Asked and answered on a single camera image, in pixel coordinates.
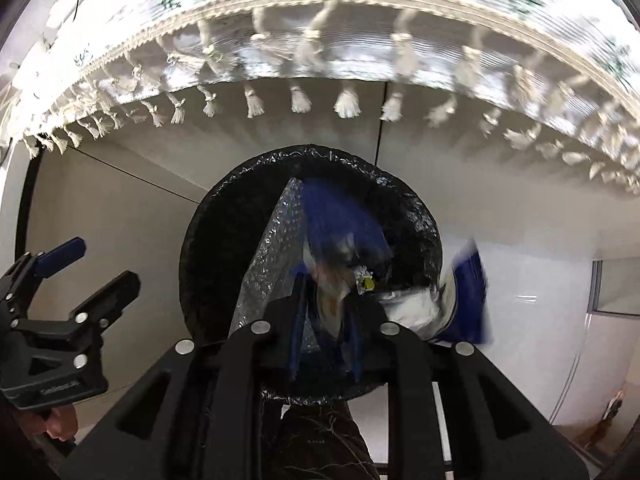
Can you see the clear bubble wrap sheet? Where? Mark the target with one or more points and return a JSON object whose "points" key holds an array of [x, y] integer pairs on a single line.
{"points": [[282, 253]]}

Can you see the black trash bin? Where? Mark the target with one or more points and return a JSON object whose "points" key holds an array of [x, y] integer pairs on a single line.
{"points": [[220, 244]]}

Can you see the white floral tablecloth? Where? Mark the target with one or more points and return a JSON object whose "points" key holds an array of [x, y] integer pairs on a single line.
{"points": [[571, 67]]}

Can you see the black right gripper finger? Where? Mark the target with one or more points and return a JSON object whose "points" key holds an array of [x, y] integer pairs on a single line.
{"points": [[105, 306]]}

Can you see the dark blue snack wrapper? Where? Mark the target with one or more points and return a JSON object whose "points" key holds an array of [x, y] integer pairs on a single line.
{"points": [[387, 242]]}

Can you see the left human hand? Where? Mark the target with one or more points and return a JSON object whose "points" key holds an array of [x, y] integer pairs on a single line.
{"points": [[62, 423]]}

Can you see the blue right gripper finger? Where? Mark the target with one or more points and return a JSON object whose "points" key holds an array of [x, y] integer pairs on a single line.
{"points": [[358, 333], [299, 302]]}

